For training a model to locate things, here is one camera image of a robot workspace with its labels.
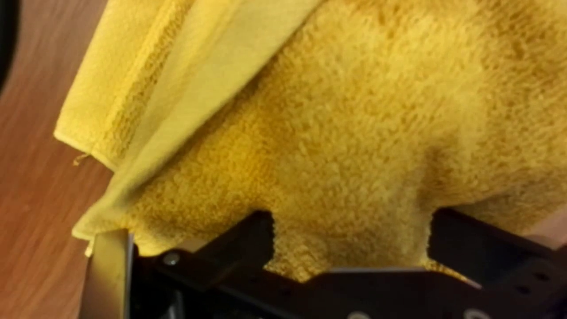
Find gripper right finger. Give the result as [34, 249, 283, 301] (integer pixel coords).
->
[426, 208, 567, 319]

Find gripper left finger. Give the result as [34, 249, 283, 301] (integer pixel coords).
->
[131, 210, 306, 319]

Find yellow towel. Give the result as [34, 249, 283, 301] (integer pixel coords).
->
[54, 0, 567, 284]

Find black round object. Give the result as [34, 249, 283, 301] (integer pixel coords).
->
[0, 0, 21, 93]

